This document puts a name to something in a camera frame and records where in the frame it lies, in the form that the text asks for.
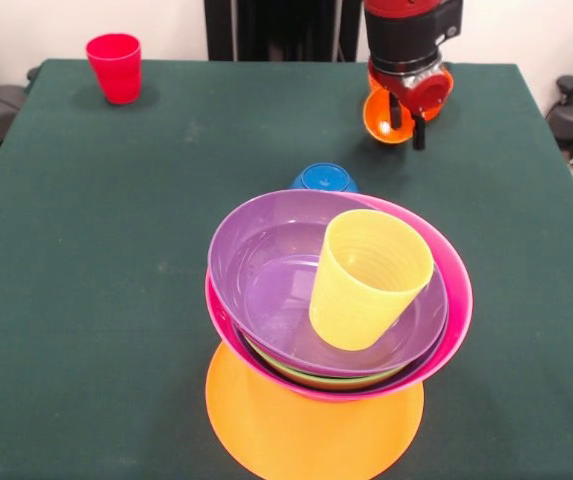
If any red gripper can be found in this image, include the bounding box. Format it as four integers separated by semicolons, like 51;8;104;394
367;59;455;151

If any orange plastic cup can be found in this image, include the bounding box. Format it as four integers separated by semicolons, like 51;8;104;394
362;87;415;147

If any blue plastic bowl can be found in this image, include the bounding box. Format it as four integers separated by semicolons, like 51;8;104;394
288;162;361;194

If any yellow plastic cup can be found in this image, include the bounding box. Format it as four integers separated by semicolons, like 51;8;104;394
308;209;436;352

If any large pink plastic bowl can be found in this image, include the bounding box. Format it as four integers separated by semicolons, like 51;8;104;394
204;193;475;403

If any purple plastic bowl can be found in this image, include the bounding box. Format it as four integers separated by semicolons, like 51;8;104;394
207;189;450;379
233;319;451;394

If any light green plastic bowl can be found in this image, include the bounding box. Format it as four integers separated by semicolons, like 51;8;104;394
245;344;407;392

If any large orange plastic bowl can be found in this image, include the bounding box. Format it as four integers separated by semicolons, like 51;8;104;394
204;340;425;480

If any red plastic cup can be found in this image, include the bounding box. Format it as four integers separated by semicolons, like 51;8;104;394
85;32;143;106

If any dark green tablecloth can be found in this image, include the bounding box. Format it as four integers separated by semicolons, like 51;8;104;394
0;58;573;480

